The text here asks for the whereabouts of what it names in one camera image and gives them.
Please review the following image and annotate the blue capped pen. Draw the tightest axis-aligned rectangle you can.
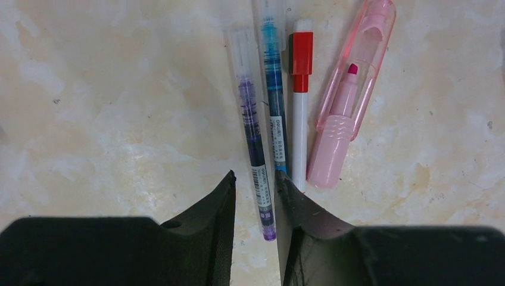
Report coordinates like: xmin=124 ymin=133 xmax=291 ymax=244
xmin=252 ymin=0 xmax=289 ymax=174

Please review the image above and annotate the red capped white pen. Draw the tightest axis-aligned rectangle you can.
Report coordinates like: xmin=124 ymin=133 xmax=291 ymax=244
xmin=289 ymin=18 xmax=314 ymax=191

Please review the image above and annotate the pink highlighter marker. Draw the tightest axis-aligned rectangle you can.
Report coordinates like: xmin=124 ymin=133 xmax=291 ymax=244
xmin=307 ymin=0 xmax=397 ymax=189

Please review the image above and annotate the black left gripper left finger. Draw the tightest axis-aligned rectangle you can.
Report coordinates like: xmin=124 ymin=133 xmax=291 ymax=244
xmin=161 ymin=171 xmax=236 ymax=285

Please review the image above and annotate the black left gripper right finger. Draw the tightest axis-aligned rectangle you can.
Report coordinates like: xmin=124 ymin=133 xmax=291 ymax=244
xmin=275 ymin=171 xmax=356 ymax=285

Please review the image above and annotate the dark blue pen near board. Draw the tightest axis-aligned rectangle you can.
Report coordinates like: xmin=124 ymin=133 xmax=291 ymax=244
xmin=228 ymin=27 xmax=276 ymax=241

